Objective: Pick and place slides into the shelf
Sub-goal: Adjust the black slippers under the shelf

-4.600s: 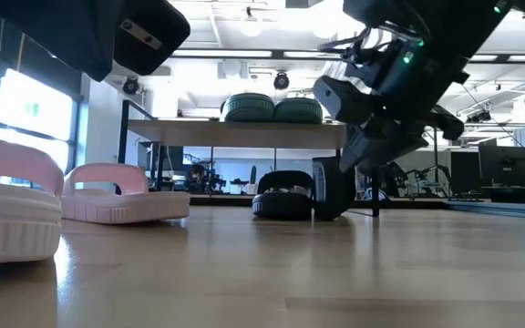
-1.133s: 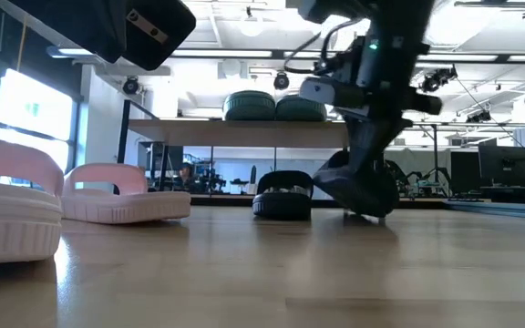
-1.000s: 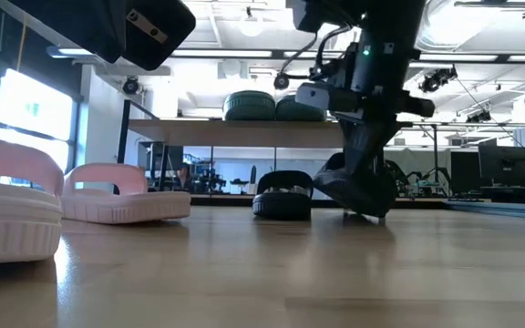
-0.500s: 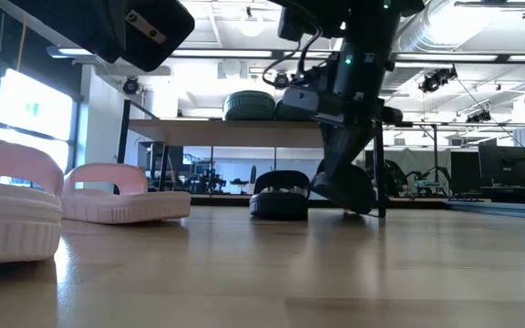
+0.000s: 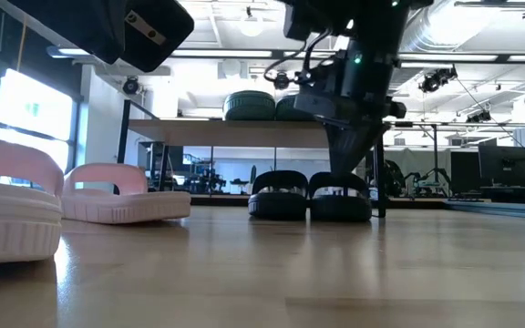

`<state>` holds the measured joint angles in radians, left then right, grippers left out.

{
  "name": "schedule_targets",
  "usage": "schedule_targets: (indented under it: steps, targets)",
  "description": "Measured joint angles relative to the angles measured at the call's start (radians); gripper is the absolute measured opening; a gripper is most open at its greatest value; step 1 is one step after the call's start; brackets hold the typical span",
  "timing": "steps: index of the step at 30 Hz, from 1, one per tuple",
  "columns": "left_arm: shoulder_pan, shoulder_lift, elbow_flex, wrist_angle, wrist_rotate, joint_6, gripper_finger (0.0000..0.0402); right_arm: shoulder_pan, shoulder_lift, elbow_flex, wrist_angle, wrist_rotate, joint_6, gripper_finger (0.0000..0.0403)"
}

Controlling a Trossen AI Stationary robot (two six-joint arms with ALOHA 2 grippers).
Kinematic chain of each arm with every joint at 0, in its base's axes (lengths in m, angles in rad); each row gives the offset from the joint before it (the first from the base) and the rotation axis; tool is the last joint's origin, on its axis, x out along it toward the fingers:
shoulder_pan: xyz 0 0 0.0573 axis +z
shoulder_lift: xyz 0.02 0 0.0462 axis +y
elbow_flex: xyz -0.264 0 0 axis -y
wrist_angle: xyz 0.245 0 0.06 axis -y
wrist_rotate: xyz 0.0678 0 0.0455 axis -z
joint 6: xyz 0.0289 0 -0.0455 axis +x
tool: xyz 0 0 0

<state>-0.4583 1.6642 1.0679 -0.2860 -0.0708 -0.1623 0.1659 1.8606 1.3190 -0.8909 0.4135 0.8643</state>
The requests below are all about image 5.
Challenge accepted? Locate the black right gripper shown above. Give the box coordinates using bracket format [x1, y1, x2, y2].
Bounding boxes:
[293, 40, 408, 178]

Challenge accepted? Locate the black rubber slide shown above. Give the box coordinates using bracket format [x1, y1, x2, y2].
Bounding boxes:
[308, 170, 375, 224]
[247, 169, 311, 222]

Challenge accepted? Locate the pink rubber slide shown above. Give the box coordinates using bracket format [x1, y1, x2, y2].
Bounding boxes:
[60, 162, 192, 226]
[0, 136, 66, 266]

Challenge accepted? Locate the black computer monitor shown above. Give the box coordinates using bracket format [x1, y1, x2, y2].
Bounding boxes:
[448, 144, 525, 204]

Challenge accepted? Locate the ceiling mounted black camera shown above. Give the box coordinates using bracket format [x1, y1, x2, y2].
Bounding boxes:
[418, 67, 458, 95]

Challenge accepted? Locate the wooden shelf with black frame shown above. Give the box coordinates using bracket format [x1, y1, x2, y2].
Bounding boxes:
[116, 98, 389, 220]

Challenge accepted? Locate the black metal rig frame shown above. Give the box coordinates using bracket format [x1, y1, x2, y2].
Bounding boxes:
[443, 199, 525, 222]

